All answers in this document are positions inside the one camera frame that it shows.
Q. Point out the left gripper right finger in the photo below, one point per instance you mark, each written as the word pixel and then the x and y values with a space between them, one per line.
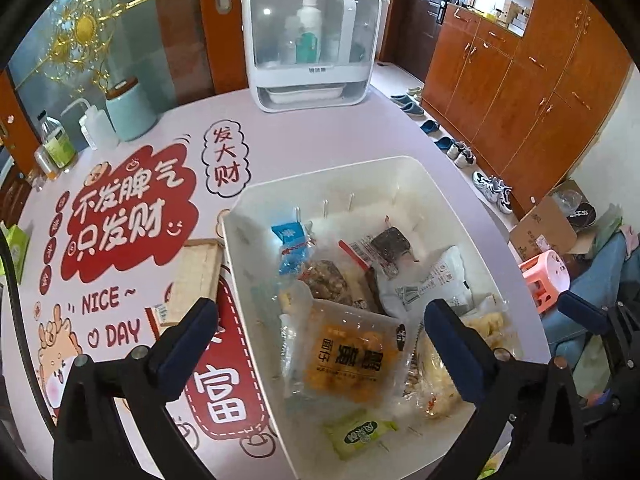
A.
pixel 536 402

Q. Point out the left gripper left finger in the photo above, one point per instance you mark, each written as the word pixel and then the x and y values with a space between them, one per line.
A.
pixel 89 439

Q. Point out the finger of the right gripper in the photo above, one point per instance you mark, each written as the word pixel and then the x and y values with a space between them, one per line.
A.
pixel 590 317

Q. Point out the white puffed cracker packet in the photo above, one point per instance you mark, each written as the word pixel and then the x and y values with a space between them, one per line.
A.
pixel 437 395

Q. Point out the white red cracker packet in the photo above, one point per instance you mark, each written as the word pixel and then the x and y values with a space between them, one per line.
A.
pixel 154 316

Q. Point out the white orange snack pouch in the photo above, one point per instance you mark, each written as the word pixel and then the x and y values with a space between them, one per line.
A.
pixel 445 280

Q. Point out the beige wafer pack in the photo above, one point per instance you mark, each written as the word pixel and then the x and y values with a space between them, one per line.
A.
pixel 197 276

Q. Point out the green snack packet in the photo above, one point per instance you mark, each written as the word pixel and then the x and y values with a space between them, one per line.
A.
pixel 357 431

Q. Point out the dark chocolate clear packet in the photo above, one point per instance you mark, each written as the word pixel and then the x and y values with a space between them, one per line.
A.
pixel 384 251

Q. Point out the orange puffed snack bag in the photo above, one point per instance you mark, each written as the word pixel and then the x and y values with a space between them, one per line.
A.
pixel 329 349

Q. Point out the clear nut mix packet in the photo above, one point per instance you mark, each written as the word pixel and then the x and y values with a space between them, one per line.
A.
pixel 326 282

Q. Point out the blue foil snack packet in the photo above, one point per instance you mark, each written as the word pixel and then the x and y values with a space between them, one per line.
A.
pixel 295 247

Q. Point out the pink plastic stool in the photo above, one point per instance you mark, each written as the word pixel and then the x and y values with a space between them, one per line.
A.
pixel 546 277

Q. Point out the cardboard box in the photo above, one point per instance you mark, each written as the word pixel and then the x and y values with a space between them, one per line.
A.
pixel 562 221

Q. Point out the printed pink tablecloth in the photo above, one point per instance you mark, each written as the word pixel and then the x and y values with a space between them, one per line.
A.
pixel 105 241

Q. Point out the green tissue box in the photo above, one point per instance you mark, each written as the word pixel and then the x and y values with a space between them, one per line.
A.
pixel 18 241

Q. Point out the wooden cabinet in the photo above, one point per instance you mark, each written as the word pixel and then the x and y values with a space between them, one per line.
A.
pixel 529 106

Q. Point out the blue slippers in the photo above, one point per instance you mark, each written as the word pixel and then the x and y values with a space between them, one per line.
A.
pixel 408 103

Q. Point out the white plastic bin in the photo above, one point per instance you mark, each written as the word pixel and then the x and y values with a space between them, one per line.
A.
pixel 370 309

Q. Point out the orange liquid jar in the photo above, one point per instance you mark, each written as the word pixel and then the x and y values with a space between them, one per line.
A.
pixel 46 163

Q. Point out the green label glass bottle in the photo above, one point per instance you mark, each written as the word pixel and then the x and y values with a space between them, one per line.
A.
pixel 56 141

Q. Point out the white squeeze bottle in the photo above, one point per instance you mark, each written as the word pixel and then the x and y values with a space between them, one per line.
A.
pixel 95 126

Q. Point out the teal canister with lid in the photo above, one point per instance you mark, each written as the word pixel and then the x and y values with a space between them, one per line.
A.
pixel 129 109

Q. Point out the white countertop sterilizer cabinet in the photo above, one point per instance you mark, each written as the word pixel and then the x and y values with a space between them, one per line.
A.
pixel 304 54

